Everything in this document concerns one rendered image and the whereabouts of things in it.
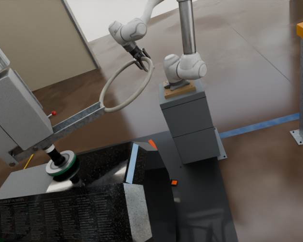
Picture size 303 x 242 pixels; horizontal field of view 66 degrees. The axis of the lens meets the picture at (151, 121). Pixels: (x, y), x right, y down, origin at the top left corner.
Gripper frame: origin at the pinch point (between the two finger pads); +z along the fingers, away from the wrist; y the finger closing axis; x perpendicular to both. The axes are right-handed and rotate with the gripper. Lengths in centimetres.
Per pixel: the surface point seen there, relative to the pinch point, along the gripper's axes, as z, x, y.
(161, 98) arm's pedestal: 36.7, -16.0, 2.5
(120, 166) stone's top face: 9, 25, 72
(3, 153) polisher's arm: -40, -12, 103
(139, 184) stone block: 17, 39, 75
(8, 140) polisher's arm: -44, -8, 94
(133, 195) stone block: 16, 41, 82
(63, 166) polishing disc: -6, -9, 93
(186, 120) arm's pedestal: 63, 0, 6
